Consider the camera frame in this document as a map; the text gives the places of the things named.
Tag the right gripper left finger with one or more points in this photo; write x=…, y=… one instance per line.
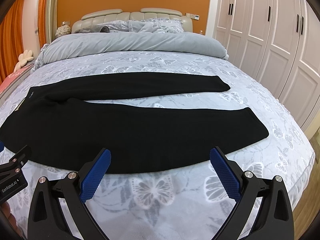
x=46, y=219

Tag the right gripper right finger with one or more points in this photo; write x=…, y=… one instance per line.
x=274, y=219

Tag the black pants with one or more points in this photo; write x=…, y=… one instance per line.
x=67, y=123

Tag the person left hand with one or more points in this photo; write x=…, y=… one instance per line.
x=12, y=220

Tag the butterfly pattern bed sheet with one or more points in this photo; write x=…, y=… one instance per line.
x=181, y=203

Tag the pink bench cushion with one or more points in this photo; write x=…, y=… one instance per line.
x=13, y=77

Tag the cream flower plush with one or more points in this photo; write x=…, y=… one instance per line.
x=23, y=59

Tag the orange curtain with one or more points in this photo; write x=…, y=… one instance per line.
x=11, y=39

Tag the white bedside ornament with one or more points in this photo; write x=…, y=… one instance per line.
x=64, y=29

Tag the beige padded headboard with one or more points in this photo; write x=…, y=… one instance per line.
x=110, y=15

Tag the white wardrobe doors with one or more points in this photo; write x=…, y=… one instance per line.
x=276, y=42

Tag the grey folded duvet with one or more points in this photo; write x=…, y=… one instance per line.
x=78, y=45

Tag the grey patterned pillow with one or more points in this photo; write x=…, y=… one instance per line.
x=152, y=25

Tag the wall switch panel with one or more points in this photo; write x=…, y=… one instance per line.
x=192, y=16

